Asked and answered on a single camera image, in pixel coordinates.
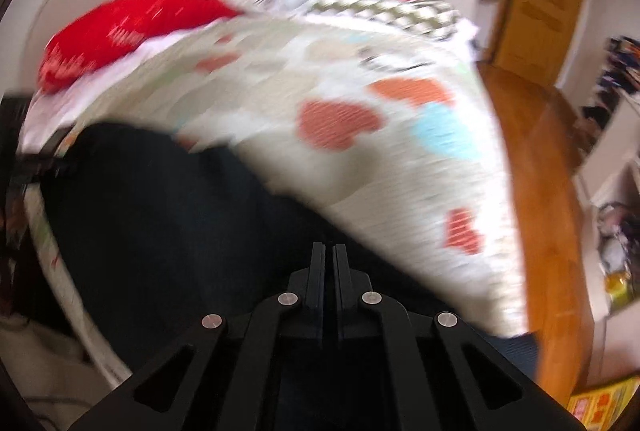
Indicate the shoe rack with shoes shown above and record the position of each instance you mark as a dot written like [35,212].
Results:
[620,61]

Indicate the green spotted bolster pillow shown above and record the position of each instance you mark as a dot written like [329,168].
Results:
[380,11]

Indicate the white cabinet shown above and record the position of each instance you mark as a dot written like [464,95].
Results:
[615,151]

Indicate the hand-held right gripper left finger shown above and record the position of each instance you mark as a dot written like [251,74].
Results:
[318,281]

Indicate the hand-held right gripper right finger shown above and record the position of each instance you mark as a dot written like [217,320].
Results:
[341,281]

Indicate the black pants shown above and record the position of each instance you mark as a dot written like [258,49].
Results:
[175,221]

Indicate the heart-print quilt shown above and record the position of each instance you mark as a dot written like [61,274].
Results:
[350,76]

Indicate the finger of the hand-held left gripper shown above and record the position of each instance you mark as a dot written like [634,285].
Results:
[45,167]

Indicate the white bedsheet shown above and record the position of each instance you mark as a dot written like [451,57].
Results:
[60,111]

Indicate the yellow printed box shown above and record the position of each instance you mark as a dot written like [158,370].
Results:
[605,403]

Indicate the pile of mixed clutter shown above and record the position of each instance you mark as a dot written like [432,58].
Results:
[617,256]

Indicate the long red pillow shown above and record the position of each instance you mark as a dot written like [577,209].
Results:
[125,26]

